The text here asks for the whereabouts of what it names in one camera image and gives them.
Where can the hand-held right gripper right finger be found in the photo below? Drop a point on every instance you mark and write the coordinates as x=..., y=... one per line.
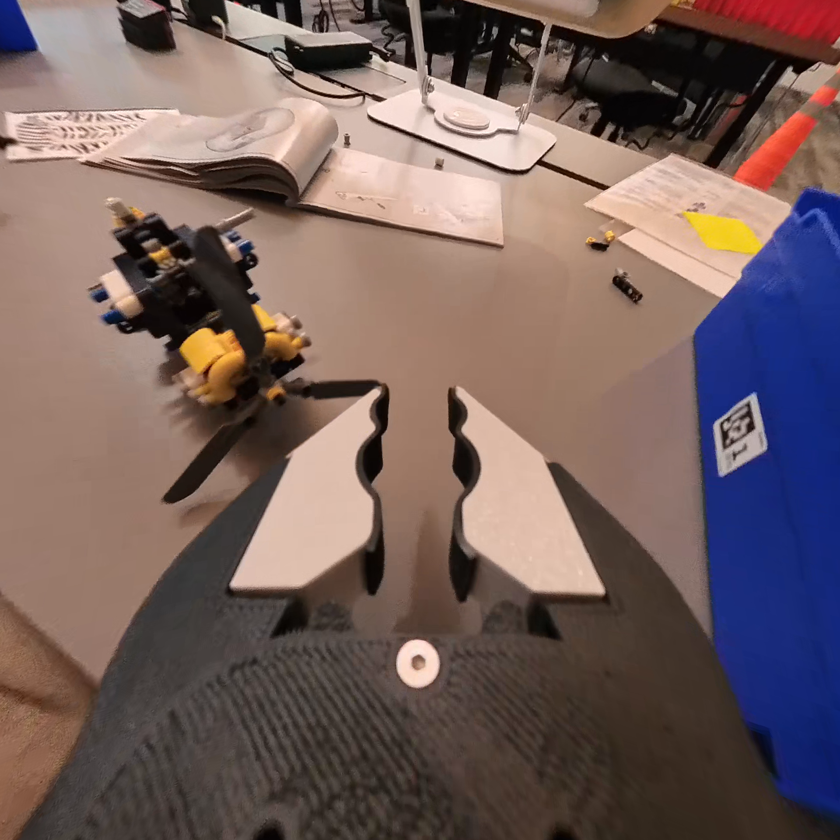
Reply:
x=518, y=525

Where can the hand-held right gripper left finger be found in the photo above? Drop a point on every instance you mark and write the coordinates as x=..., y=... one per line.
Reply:
x=315, y=525

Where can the lego instruction booklet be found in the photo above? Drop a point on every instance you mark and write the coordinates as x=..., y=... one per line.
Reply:
x=407, y=197

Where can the black grey lego piece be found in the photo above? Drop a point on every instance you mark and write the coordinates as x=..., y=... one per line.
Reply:
x=627, y=285

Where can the blue plastic bin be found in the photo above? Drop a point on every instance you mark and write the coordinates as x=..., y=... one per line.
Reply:
x=774, y=558
x=16, y=23

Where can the white paper sheet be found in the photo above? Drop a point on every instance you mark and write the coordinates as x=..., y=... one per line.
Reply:
x=676, y=262

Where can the yellow sticky note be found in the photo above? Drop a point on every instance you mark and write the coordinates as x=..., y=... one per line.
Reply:
x=722, y=233

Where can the printed paper sheet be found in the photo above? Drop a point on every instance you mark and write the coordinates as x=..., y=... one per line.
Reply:
x=663, y=190

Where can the white desk stand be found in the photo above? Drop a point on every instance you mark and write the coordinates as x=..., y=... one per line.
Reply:
x=499, y=141

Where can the black office chair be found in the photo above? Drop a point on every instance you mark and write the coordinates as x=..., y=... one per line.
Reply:
x=623, y=92

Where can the grey desk pad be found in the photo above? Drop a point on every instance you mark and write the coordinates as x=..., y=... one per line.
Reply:
x=374, y=79

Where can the orange traffic cone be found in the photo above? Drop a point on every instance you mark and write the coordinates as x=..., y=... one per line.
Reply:
x=774, y=148

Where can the striped sticker sheet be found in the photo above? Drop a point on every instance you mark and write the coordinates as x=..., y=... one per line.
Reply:
x=72, y=131

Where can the black power adapter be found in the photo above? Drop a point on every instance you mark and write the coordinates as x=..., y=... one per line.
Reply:
x=328, y=49

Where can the small black box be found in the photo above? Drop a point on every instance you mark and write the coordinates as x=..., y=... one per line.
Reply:
x=148, y=26

